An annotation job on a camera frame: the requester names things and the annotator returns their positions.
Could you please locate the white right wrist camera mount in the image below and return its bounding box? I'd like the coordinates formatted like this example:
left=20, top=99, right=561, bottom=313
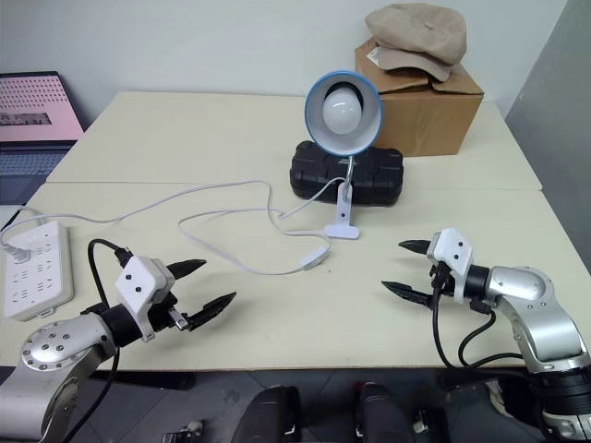
left=426, top=227, right=475, bottom=305

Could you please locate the open laptop with pink screen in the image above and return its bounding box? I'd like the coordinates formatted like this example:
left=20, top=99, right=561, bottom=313
left=0, top=70, right=87, bottom=207

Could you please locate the white lamp power cord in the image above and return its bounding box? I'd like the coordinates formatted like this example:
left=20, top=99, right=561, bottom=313
left=0, top=176, right=346, bottom=277

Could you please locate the white power strip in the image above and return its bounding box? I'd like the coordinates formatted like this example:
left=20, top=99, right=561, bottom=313
left=1, top=221, right=77, bottom=322

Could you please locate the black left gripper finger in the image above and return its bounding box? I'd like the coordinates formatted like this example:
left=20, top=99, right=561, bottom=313
left=166, top=258, right=208, bottom=281
left=186, top=291, right=238, bottom=331

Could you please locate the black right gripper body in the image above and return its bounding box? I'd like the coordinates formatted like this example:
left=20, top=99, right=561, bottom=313
left=427, top=260, right=457, bottom=300

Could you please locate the white power plug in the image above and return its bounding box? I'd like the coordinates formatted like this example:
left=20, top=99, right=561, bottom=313
left=3, top=239, right=30, bottom=266

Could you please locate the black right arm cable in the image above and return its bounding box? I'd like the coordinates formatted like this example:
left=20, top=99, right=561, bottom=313
left=429, top=261, right=528, bottom=370

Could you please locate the black rounded shape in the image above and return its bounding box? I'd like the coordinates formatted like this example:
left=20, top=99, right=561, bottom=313
left=354, top=379, right=413, bottom=443
left=236, top=386, right=302, bottom=443

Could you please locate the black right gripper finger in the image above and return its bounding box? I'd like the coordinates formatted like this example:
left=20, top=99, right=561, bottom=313
left=380, top=280, right=436, bottom=310
left=398, top=237, right=436, bottom=258

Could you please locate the blue clip desk lamp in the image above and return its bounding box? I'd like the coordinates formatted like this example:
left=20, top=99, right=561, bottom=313
left=303, top=69, right=384, bottom=241

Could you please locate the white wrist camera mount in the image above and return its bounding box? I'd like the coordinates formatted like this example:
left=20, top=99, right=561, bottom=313
left=426, top=227, right=475, bottom=305
left=114, top=256, right=176, bottom=343

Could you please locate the black plastic case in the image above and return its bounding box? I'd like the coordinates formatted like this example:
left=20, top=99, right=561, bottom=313
left=288, top=140, right=406, bottom=208

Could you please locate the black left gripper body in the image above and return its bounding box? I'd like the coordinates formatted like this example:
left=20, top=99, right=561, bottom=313
left=147, top=293, right=192, bottom=335

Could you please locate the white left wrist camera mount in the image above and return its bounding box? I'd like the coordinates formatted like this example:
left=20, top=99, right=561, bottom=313
left=114, top=256, right=176, bottom=343

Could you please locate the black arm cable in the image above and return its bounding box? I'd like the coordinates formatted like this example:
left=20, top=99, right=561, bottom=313
left=64, top=238, right=137, bottom=443
left=429, top=261, right=528, bottom=370

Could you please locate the white light bulb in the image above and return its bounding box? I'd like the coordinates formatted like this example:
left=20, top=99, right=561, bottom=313
left=321, top=87, right=364, bottom=137

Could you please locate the white inline cord switch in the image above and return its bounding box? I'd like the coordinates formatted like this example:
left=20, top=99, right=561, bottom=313
left=299, top=246, right=331, bottom=270

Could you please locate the beige flat cap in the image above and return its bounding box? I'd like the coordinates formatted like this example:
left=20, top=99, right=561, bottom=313
left=364, top=3, right=469, bottom=84

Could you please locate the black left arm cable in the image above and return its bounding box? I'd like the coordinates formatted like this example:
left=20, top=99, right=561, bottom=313
left=64, top=238, right=137, bottom=443

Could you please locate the brown cardboard box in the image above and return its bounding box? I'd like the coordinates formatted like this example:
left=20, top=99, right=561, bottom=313
left=354, top=36, right=486, bottom=159

